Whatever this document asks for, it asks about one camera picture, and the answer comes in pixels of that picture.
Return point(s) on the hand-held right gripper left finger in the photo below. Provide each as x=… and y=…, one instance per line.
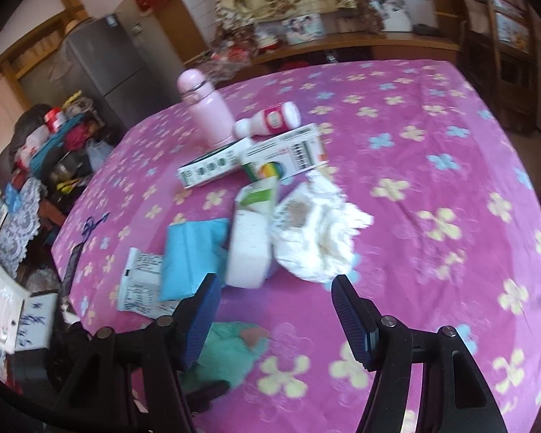
x=203, y=320

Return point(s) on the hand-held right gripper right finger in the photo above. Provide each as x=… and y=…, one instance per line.
x=347, y=320

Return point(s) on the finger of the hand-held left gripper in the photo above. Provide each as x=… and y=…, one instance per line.
x=207, y=394

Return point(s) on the green plush toy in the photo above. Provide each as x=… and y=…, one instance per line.
x=225, y=352

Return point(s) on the blue packet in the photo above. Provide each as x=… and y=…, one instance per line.
x=185, y=257

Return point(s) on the white printed paper packet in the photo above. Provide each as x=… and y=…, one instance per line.
x=137, y=284

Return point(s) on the white plastic bag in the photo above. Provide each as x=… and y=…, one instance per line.
x=98, y=153
x=311, y=234

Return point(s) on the green white carton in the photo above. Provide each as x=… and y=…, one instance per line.
x=259, y=194

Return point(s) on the white green medicine box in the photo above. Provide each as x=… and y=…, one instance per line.
x=212, y=164

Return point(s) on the white card blue handwriting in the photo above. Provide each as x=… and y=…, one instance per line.
x=36, y=324

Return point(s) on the purple flower blanket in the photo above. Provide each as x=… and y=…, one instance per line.
x=433, y=167

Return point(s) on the white box rainbow print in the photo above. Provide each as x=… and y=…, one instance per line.
x=288, y=151

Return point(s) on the white paper sheet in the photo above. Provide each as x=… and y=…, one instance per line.
x=0, y=293

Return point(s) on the white blue lace cloth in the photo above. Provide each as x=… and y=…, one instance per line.
x=20, y=221

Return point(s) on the small white pink bottle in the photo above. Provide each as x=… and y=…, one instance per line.
x=270, y=119

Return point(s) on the pink thermos bottle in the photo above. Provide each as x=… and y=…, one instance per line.
x=205, y=108

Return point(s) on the pile of household clutter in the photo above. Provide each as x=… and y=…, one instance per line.
x=54, y=144

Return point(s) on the grey refrigerator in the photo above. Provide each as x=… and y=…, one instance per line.
x=103, y=63

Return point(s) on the wooden headboard shelf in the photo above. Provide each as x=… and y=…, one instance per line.
x=387, y=47

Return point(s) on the red white jar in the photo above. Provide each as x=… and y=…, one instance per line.
x=268, y=38

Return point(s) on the framed photo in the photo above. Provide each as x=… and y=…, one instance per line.
x=304, y=29

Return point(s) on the wooden rack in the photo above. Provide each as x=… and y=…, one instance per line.
x=500, y=54

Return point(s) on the wooden partition frame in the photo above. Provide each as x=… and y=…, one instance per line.
x=36, y=31

